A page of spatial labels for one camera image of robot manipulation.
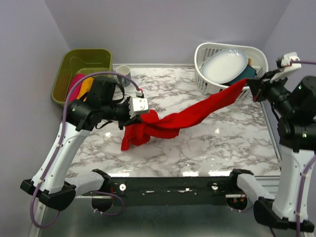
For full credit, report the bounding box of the pink rolled t shirt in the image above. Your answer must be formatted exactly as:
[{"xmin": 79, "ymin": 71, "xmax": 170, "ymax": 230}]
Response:
[{"xmin": 68, "ymin": 74, "xmax": 85, "ymax": 101}]

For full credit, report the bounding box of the olive green plastic bin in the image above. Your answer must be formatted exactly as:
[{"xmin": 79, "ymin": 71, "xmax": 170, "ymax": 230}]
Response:
[{"xmin": 51, "ymin": 48, "xmax": 113, "ymax": 106}]

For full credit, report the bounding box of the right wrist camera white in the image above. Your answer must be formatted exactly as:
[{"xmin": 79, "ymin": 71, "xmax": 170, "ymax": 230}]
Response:
[{"xmin": 270, "ymin": 52, "xmax": 302, "ymax": 83}]

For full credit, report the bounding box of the orange rolled t shirt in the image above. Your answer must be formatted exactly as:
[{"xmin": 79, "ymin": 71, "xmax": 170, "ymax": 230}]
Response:
[{"xmin": 77, "ymin": 77, "xmax": 94, "ymax": 99}]

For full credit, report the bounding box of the red t shirt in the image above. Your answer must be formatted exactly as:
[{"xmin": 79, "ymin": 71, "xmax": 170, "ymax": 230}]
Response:
[{"xmin": 121, "ymin": 79, "xmax": 246, "ymax": 151}]

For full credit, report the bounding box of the aluminium frame rail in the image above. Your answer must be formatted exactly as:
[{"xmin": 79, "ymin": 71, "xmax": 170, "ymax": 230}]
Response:
[{"xmin": 29, "ymin": 175, "xmax": 302, "ymax": 237}]

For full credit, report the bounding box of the white oval plate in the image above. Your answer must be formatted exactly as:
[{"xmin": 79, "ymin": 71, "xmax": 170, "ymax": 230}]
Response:
[{"xmin": 201, "ymin": 49, "xmax": 248, "ymax": 84}]

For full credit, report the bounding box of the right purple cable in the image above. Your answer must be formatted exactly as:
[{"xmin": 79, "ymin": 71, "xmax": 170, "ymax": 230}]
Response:
[{"xmin": 232, "ymin": 59, "xmax": 316, "ymax": 223}]

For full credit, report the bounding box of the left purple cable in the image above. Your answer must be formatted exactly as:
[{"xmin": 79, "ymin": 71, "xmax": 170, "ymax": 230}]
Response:
[{"xmin": 29, "ymin": 71, "xmax": 144, "ymax": 229}]

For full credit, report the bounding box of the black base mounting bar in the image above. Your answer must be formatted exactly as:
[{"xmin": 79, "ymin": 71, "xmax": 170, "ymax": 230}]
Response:
[{"xmin": 91, "ymin": 175, "xmax": 257, "ymax": 212}]

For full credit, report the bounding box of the purple cable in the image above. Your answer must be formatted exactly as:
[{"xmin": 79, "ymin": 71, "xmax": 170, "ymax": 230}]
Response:
[
  {"xmin": 29, "ymin": 71, "xmax": 144, "ymax": 229},
  {"xmin": 232, "ymin": 59, "xmax": 316, "ymax": 223}
]

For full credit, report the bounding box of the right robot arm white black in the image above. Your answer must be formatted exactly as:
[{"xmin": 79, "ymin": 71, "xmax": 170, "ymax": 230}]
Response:
[{"xmin": 227, "ymin": 75, "xmax": 316, "ymax": 236}]

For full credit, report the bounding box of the teal plate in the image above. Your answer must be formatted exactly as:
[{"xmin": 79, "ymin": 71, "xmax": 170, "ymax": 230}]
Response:
[{"xmin": 229, "ymin": 65, "xmax": 257, "ymax": 85}]

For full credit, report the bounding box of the white plastic dish basket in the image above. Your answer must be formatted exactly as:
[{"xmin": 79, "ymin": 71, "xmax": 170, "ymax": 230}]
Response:
[{"xmin": 194, "ymin": 42, "xmax": 269, "ymax": 95}]

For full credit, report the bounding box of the grey white mug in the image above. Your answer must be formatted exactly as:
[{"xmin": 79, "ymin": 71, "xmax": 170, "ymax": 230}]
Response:
[{"xmin": 116, "ymin": 65, "xmax": 131, "ymax": 87}]

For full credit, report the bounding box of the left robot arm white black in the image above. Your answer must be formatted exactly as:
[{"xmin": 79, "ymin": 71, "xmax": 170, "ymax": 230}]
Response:
[{"xmin": 20, "ymin": 72, "xmax": 149, "ymax": 211}]

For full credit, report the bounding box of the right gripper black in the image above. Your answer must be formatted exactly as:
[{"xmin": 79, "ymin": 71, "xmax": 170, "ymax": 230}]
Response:
[{"xmin": 246, "ymin": 67, "xmax": 296, "ymax": 113}]

